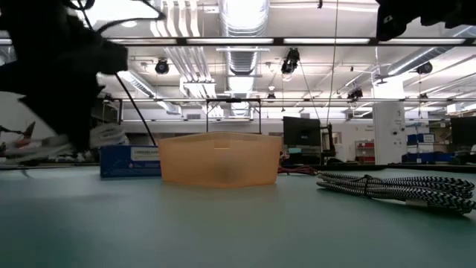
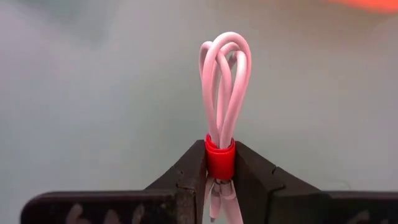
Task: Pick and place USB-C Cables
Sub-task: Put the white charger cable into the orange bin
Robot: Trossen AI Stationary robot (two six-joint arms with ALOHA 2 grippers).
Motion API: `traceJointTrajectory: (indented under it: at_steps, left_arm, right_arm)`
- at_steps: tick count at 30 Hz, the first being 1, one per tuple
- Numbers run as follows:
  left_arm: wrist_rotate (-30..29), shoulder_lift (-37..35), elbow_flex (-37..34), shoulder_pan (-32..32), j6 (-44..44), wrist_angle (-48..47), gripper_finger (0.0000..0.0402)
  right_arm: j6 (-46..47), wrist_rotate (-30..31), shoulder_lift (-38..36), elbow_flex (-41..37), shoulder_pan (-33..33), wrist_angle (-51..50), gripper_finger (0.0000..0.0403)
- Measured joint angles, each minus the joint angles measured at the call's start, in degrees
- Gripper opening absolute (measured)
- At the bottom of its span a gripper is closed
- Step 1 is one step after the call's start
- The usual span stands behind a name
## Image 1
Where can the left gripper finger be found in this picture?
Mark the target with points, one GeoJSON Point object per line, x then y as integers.
{"type": "Point", "coordinates": [74, 115]}

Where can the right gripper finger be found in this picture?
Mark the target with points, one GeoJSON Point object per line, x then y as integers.
{"type": "Point", "coordinates": [398, 18]}

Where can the black hanging ceiling lamp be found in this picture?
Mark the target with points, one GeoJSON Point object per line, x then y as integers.
{"type": "Point", "coordinates": [162, 67]}
{"type": "Point", "coordinates": [424, 68]}
{"type": "Point", "coordinates": [291, 61]}

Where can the blue game controller box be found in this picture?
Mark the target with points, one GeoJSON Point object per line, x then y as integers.
{"type": "Point", "coordinates": [126, 162]}

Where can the white pillar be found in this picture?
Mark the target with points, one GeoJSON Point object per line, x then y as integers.
{"type": "Point", "coordinates": [388, 130]}

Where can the black computer monitor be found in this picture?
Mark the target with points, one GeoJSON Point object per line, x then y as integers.
{"type": "Point", "coordinates": [301, 132]}
{"type": "Point", "coordinates": [464, 131]}

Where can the black overhead rig beam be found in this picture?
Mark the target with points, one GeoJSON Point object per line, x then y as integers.
{"type": "Point", "coordinates": [279, 41]}

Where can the blue storage bins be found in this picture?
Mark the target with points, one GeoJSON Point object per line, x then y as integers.
{"type": "Point", "coordinates": [420, 138]}

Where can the red storage bins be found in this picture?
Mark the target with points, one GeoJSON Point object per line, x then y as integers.
{"type": "Point", "coordinates": [366, 146]}

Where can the orange translucent plastic bin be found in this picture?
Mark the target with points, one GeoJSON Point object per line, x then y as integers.
{"type": "Point", "coordinates": [219, 160]}

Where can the silver ventilation duct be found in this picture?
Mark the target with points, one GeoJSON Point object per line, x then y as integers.
{"type": "Point", "coordinates": [243, 15]}

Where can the black metal stand frame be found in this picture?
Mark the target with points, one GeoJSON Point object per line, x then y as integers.
{"type": "Point", "coordinates": [233, 100]}

